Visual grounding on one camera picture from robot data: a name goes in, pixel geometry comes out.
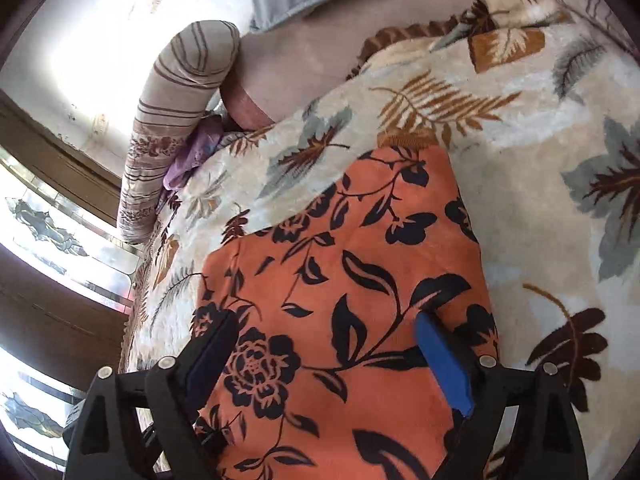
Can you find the leaf pattern plush blanket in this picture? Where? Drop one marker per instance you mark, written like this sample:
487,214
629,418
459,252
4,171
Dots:
538,113

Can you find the stained glass window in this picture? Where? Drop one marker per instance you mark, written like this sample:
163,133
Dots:
65,298

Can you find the pink bed sheet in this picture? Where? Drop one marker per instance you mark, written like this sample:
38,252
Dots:
280,71

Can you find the striped floral long pillow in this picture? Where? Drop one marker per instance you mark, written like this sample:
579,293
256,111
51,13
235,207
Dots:
184,77

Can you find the purple cloth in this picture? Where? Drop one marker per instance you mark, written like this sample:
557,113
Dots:
210,135

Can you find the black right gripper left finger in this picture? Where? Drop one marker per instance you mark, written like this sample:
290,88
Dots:
140,425

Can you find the striped floral right pillow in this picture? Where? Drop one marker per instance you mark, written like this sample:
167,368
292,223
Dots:
599,14

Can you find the orange black floral garment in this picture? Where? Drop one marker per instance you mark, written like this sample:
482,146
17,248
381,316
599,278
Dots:
326,380

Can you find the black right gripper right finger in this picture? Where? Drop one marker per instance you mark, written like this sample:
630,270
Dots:
546,442

